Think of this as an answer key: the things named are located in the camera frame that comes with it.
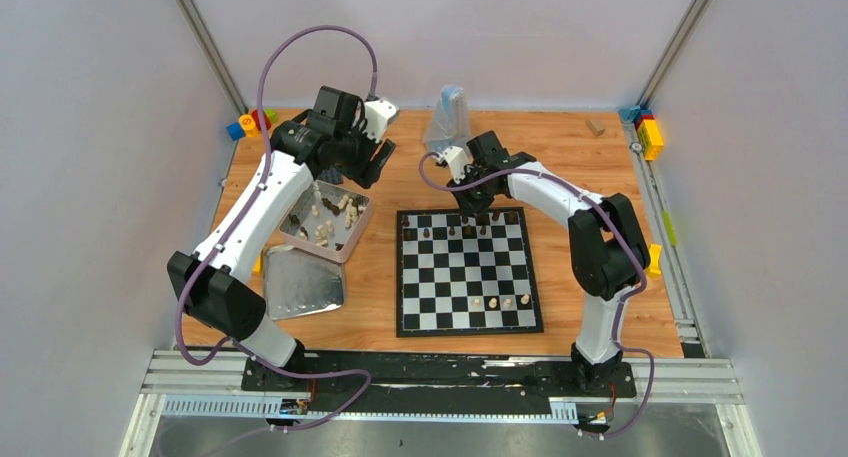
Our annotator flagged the black white chessboard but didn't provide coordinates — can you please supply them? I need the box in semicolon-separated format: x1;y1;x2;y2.
396;207;544;337

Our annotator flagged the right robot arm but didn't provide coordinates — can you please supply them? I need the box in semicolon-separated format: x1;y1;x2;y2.
435;131;651;395

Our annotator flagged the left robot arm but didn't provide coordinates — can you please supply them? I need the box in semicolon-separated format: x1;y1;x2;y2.
167;86;399;390

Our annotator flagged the pink metal tin box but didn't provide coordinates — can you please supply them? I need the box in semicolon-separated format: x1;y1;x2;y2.
278;181;373;263

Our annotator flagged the plastic bag with blue item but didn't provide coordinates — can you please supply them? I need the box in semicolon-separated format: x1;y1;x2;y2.
422;85;471;166

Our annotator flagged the red round toy block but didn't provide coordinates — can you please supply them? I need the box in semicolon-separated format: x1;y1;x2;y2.
250;109;273;132

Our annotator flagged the yellow round toy block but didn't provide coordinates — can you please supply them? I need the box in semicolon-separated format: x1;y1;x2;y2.
238;114;259;137

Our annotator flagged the blue toy block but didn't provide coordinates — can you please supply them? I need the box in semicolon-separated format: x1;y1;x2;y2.
226;122;246;141

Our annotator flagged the metal tin lid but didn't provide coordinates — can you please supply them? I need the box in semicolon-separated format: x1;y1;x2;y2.
262;245;346;321

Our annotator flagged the small wooden block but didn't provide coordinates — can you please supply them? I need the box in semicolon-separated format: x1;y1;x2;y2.
586;119;607;137

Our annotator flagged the yellow lego brick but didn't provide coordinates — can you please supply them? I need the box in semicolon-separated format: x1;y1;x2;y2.
637;119;664;161

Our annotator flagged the yellow plastic piece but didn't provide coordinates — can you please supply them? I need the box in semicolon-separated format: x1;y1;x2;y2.
645;243;663;278

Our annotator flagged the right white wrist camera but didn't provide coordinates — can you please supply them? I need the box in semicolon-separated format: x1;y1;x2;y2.
437;146;472;184

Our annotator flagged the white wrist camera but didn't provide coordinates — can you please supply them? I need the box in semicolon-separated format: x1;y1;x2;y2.
364;98;400;143
437;146;472;184

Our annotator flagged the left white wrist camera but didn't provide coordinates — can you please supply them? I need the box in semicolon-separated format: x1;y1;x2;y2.
364;98;400;143

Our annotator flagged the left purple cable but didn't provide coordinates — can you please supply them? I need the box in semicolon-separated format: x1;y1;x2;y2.
173;24;380;435

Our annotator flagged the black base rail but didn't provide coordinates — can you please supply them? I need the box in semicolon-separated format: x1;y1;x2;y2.
241;350;637;416

